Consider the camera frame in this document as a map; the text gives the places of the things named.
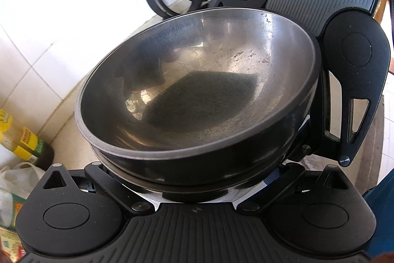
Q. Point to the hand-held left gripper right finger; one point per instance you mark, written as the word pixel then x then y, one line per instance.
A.
pixel 292 180

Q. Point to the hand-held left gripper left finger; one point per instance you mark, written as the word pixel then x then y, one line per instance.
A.
pixel 104 180

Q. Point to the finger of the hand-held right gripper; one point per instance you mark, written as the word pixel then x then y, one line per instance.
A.
pixel 344 141
pixel 219 1

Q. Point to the steel bowl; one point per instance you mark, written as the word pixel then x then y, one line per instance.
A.
pixel 200 65
pixel 197 194

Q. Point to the yellow oil bottle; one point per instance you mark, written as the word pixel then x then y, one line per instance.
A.
pixel 37 152

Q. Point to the white plastic bag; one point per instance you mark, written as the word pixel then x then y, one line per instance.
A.
pixel 21 176

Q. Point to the person's teal clothing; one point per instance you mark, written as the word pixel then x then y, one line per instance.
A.
pixel 381 220

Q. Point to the colourful printed packet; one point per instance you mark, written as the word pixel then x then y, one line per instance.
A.
pixel 9 244

